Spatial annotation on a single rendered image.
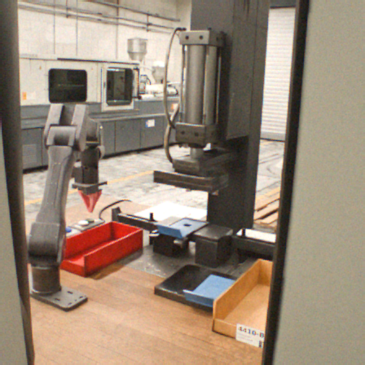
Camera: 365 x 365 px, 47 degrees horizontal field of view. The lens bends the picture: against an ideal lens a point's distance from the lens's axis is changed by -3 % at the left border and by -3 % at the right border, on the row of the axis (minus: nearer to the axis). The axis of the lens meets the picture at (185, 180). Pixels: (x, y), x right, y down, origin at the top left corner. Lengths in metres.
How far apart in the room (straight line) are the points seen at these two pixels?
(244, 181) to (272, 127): 9.58
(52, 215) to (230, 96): 0.55
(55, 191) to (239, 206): 0.61
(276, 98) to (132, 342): 10.18
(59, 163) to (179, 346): 0.50
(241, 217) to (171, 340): 0.62
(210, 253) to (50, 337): 0.48
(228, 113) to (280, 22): 9.82
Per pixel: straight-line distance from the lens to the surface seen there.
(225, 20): 1.19
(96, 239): 1.29
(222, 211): 1.41
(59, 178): 1.04
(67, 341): 0.88
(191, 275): 1.08
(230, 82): 1.17
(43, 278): 1.00
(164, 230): 1.15
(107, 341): 0.87
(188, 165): 1.12
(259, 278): 1.10
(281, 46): 10.88
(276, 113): 10.87
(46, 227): 1.00
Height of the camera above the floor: 1.39
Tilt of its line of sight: 13 degrees down
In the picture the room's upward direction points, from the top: 3 degrees clockwise
